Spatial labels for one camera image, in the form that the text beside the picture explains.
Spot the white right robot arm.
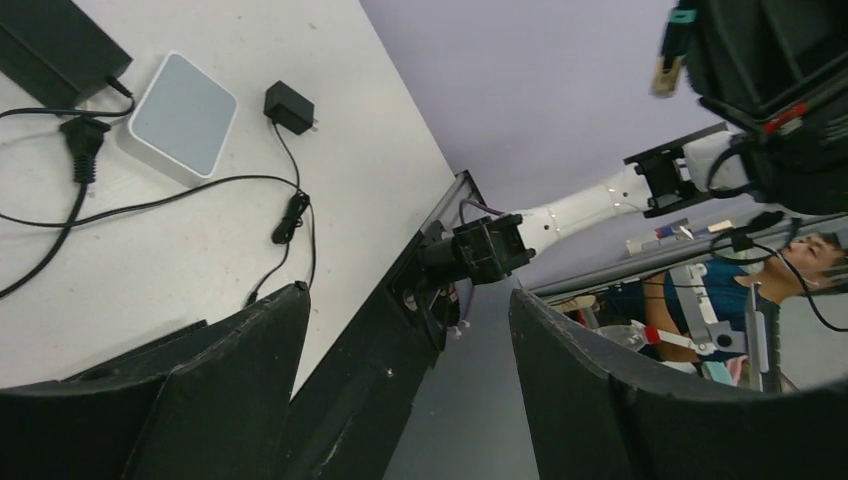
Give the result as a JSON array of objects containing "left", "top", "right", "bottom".
[{"left": 417, "top": 1, "right": 847, "bottom": 286}]

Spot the black power brick adapter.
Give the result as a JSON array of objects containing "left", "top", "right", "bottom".
[{"left": 1, "top": 0, "right": 132, "bottom": 109}]

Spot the aluminium frame rail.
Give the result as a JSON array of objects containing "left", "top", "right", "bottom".
[{"left": 419, "top": 170, "right": 485, "bottom": 234}]

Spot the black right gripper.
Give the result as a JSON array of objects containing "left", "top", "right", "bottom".
[{"left": 686, "top": 1, "right": 847, "bottom": 215}]

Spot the white square network box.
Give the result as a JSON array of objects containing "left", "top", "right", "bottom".
[{"left": 116, "top": 51, "right": 238, "bottom": 188}]

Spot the black ribbed network switch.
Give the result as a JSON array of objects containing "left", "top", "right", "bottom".
[{"left": 64, "top": 319, "right": 208, "bottom": 382}]

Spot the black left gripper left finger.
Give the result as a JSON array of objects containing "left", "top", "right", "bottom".
[{"left": 1, "top": 282, "right": 311, "bottom": 479}]

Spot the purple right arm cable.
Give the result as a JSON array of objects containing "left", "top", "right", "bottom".
[{"left": 453, "top": 197, "right": 508, "bottom": 333}]

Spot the thin black barrel plug cable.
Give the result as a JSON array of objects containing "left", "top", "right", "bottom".
[{"left": 245, "top": 122, "right": 318, "bottom": 307}]

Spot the person in blue shirt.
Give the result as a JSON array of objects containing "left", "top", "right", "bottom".
[{"left": 556, "top": 233, "right": 848, "bottom": 366}]

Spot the small black wall adapter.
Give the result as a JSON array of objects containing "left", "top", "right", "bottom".
[{"left": 263, "top": 80, "right": 316, "bottom": 135}]

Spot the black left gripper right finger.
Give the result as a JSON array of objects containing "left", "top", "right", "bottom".
[{"left": 509, "top": 289, "right": 847, "bottom": 479}]

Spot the thin black brick output cable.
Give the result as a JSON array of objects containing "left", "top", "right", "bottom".
[{"left": 0, "top": 76, "right": 306, "bottom": 230}]

